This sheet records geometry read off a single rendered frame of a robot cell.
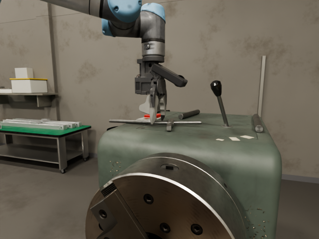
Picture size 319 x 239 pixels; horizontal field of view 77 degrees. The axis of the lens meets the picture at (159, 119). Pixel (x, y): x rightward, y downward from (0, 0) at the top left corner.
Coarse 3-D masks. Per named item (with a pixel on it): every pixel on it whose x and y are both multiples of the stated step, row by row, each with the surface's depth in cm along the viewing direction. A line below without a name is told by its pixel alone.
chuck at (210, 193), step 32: (160, 160) 40; (96, 192) 39; (128, 192) 36; (160, 192) 33; (192, 192) 31; (224, 192) 37; (96, 224) 40; (160, 224) 35; (192, 224) 33; (224, 224) 30
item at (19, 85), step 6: (12, 78) 371; (18, 78) 367; (24, 78) 363; (30, 78) 361; (36, 78) 373; (12, 84) 375; (18, 84) 370; (24, 84) 366; (30, 84) 364; (36, 84) 374; (42, 84) 387; (12, 90) 377; (18, 90) 373; (24, 90) 368; (30, 90) 365; (36, 90) 375; (42, 90) 388
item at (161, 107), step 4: (160, 96) 68; (164, 96) 68; (160, 100) 68; (164, 100) 69; (160, 104) 69; (164, 104) 69; (160, 108) 69; (164, 108) 69; (164, 112) 70; (164, 116) 70
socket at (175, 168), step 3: (162, 165) 38; (165, 165) 38; (168, 165) 38; (171, 165) 38; (174, 165) 38; (162, 168) 37; (165, 168) 37; (168, 168) 38; (171, 168) 38; (174, 168) 37; (177, 168) 37; (171, 171) 36; (174, 171) 36
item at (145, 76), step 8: (152, 56) 61; (144, 64) 64; (152, 64) 63; (144, 72) 64; (152, 72) 63; (136, 80) 64; (144, 80) 63; (152, 80) 62; (160, 80) 63; (136, 88) 65; (144, 88) 64; (160, 88) 64
